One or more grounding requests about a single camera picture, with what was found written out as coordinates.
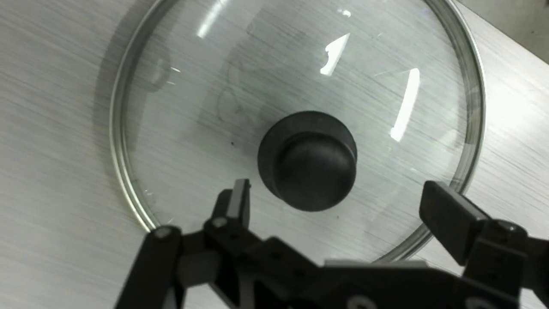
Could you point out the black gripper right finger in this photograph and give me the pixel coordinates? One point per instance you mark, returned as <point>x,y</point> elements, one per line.
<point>451,221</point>

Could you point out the glass lid with black knob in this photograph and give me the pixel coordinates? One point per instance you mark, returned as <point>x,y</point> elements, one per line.
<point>228,70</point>

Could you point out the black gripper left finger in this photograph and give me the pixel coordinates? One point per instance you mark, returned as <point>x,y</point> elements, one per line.
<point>239,200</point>

